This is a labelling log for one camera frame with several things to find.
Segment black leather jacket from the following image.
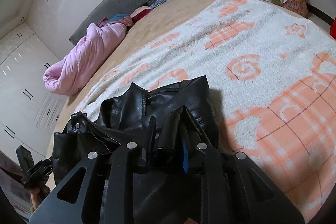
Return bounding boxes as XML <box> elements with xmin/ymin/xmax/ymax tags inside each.
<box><xmin>52</xmin><ymin>76</ymin><xmax>219</xmax><ymax>223</ymax></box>

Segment white orange patterned blanket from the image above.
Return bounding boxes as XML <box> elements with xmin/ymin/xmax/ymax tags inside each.
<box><xmin>75</xmin><ymin>0</ymin><xmax>336</xmax><ymax>223</ymax></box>

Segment white wardrobe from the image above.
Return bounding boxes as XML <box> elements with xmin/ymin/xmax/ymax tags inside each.
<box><xmin>1</xmin><ymin>23</ymin><xmax>67</xmax><ymax>162</ymax></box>

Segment pink rolled duvet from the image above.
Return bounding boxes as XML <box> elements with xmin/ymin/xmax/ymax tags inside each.
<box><xmin>43</xmin><ymin>23</ymin><xmax>127</xmax><ymax>97</ymax></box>

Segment tan bed cover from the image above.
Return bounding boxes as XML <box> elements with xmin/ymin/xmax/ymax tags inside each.
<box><xmin>55</xmin><ymin>0</ymin><xmax>250</xmax><ymax>132</ymax></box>

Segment person's left hand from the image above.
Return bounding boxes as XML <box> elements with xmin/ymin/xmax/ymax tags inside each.
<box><xmin>30</xmin><ymin>184</ymin><xmax>50</xmax><ymax>213</ymax></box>

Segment clothes beside pink duvet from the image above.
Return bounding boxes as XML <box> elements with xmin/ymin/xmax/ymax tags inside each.
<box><xmin>97</xmin><ymin>0</ymin><xmax>168</xmax><ymax>28</ymax></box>

